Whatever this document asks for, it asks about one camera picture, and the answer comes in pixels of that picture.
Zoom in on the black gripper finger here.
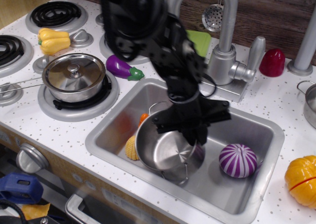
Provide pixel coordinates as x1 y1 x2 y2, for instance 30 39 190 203
196 125 208 146
181 129 197 146

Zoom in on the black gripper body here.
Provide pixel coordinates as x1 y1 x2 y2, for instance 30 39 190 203
152 93 231 133

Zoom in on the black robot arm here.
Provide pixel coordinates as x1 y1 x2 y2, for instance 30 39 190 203
100 0 231 145

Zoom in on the silver toy sink basin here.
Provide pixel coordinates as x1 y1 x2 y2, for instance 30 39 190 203
85 79 284 224

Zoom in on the steel pot with lid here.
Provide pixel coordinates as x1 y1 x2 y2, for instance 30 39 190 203
42 53 106 103

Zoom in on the purple striped toy onion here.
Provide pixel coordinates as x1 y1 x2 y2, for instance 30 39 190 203
219 144 257 178

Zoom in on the silver toy faucet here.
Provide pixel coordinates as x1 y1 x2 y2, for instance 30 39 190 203
165 0 267 104

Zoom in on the orange toy carrot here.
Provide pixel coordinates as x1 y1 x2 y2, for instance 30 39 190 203
138 113 149 127

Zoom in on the yellow toy corn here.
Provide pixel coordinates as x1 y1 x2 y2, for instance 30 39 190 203
125 135 139 160

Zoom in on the green plastic cutting board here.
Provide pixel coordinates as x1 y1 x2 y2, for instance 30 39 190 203
186 30 211 63

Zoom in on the red toy pepper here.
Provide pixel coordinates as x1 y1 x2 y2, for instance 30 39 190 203
259 48 285 77

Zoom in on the purple toy eggplant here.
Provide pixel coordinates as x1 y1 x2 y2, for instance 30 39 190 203
106 55 145 81

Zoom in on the hanging steel strainer ladle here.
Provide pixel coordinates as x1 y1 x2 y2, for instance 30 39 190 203
202 0 224 32

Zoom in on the orange toy pumpkin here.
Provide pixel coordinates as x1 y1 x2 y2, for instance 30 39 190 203
284 155 316 209

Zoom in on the grey pole with base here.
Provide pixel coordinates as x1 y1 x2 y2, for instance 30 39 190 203
287 8 316 76

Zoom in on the grey stove knob top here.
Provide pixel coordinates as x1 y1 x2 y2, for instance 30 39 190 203
95 13 104 27

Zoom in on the grey stove knob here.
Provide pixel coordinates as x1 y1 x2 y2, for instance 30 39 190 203
70 29 94 48
95 13 104 27
33 54 55 74
0 83 23 107

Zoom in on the grey stove knob middle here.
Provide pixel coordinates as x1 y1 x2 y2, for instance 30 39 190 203
70 29 94 48

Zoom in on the silver oven dial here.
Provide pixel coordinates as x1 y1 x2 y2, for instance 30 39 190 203
16 143 49 174

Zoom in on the yellow toy bell pepper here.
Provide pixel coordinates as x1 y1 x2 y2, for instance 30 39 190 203
38 28 71 55

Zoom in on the grey stove knob left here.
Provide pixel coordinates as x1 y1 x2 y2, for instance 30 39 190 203
33 54 55 74

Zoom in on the blue clamp tool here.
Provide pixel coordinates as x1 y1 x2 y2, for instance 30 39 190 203
0 173 43 204

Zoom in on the yellow cloth piece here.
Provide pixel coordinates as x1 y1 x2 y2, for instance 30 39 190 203
21 203 50 221

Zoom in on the grey stove knob front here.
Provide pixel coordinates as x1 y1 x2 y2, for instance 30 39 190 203
0 83 23 107

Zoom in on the far left black burner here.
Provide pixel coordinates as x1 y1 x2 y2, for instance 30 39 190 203
0 35 34 78

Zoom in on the front burner grey ring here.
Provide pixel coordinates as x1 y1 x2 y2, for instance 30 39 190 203
37 71 120 122

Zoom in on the silver oven door handle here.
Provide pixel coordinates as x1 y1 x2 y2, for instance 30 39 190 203
65 194 100 224

